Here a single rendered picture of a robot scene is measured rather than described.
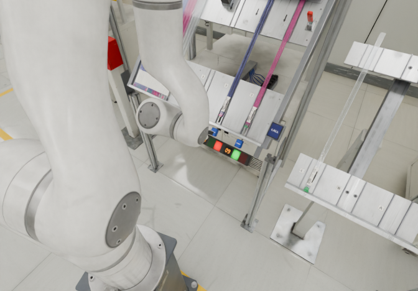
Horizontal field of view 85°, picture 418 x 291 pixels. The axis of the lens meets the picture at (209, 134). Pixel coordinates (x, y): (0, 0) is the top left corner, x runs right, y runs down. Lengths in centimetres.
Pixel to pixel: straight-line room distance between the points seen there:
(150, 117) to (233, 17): 62
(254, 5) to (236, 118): 43
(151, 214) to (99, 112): 126
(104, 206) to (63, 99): 12
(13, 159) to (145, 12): 29
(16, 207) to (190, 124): 31
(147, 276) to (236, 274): 78
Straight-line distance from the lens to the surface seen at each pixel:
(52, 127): 28
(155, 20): 45
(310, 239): 152
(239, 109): 88
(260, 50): 164
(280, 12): 98
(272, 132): 80
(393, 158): 216
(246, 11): 101
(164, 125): 52
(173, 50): 47
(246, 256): 141
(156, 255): 68
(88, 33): 28
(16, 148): 39
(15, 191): 35
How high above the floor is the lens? 135
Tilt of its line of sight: 47 degrees down
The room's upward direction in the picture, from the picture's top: straight up
